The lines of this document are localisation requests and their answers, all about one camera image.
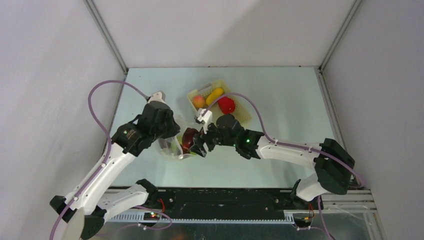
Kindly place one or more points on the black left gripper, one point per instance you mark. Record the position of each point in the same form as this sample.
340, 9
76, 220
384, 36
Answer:
174, 127

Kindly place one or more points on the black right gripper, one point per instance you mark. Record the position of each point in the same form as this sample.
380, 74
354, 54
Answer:
205, 140

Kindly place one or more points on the clear dotted zip bag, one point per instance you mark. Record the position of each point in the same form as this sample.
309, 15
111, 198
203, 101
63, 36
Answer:
183, 124

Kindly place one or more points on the green cabbage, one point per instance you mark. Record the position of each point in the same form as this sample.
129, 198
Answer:
176, 148

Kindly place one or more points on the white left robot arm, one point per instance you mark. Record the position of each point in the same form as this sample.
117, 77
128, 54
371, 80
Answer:
85, 209

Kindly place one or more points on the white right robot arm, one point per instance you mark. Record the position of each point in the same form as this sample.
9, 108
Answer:
330, 163

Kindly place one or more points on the red bell pepper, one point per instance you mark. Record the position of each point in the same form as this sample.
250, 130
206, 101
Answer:
226, 105

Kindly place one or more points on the pale yellow perforated basket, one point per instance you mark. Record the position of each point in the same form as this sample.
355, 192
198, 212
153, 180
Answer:
241, 113

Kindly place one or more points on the yellow banana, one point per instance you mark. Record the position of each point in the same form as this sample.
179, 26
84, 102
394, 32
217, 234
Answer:
217, 92

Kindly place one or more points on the orange peach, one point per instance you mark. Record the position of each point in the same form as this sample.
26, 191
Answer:
198, 102

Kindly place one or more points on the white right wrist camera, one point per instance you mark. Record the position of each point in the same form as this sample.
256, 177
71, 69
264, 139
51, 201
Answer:
204, 117

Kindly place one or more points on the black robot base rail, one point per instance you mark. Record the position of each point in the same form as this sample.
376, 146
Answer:
227, 204

